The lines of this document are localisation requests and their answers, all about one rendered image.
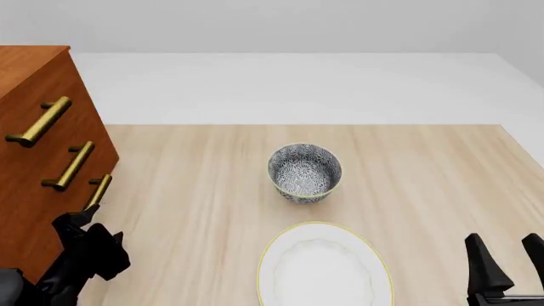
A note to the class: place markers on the blue white patterned bowl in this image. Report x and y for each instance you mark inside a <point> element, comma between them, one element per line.
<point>304,173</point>

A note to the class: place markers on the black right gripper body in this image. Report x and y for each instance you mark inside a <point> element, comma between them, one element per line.
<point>506,299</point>

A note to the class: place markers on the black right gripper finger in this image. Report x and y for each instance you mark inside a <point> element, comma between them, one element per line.
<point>536,258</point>
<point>484,267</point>

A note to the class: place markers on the white plate with yellow rim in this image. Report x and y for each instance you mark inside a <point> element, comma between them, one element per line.
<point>323,271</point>

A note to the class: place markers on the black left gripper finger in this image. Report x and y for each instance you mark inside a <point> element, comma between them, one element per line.
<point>74,218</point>
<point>108,252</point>

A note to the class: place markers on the grey and black left robot arm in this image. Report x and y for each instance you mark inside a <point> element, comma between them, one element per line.
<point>51,287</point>

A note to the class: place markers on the wooden cabinet with drawers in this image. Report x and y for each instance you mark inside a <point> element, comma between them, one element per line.
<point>25,73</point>

